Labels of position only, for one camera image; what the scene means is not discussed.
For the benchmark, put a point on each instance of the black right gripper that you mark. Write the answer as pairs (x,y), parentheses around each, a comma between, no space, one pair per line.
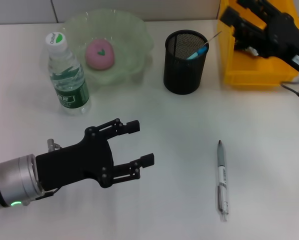
(287,37)

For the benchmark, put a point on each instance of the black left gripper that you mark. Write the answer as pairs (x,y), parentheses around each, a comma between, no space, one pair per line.
(74,165)

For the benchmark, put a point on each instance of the clear plastic ruler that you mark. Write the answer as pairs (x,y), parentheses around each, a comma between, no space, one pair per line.
(214,37)

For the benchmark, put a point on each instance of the blue scissors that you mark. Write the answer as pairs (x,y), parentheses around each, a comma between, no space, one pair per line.
(198,52)

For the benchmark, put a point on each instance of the clear green-label water bottle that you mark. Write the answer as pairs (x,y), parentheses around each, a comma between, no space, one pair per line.
(69,97)

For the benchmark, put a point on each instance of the grey white pen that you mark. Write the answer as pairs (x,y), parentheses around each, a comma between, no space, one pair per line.
(222,173)

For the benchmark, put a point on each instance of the pink toy peach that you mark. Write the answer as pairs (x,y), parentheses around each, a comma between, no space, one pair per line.
(99,62)

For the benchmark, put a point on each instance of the black mesh pen holder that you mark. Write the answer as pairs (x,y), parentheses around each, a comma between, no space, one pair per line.
(182,77)

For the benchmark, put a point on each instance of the translucent green fruit bowl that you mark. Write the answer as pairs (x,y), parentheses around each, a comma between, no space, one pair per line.
(129,32)

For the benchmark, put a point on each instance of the yellow plastic bin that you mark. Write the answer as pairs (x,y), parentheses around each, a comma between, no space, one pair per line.
(254,75)

